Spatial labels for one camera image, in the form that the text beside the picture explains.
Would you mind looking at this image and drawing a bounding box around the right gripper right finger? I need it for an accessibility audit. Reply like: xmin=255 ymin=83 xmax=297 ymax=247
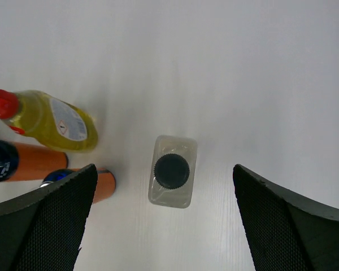
xmin=233 ymin=164 xmax=339 ymax=270

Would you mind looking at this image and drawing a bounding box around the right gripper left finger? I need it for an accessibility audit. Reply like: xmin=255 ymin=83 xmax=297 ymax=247
xmin=0 ymin=164 xmax=98 ymax=270

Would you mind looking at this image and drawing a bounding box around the orange pump bottle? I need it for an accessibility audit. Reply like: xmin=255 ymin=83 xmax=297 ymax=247
xmin=0 ymin=140 xmax=69 ymax=182
xmin=40 ymin=168 xmax=116 ymax=204

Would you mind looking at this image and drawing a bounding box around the yellow bottle red cap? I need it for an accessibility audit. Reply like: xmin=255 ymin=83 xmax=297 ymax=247
xmin=0 ymin=89 xmax=98 ymax=152

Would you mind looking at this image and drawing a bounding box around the clear bottle black cap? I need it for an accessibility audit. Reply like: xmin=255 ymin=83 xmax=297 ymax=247
xmin=148 ymin=135 xmax=198 ymax=209

